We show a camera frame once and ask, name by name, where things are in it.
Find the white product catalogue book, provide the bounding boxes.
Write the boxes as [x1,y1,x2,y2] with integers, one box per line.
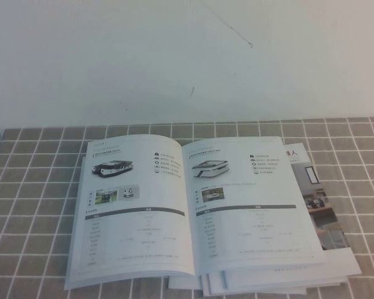
[64,133,328,291]

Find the white booklet with small print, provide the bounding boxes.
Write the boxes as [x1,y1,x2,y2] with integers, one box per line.
[223,247,362,283]

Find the grey white-checked tablecloth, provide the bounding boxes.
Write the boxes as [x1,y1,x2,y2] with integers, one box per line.
[0,115,374,299]

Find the stack of white paper sheets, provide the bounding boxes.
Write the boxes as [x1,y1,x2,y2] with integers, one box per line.
[168,267,350,297]

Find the booklet with colour photo cover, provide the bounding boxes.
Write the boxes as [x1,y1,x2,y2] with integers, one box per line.
[282,143,352,252]

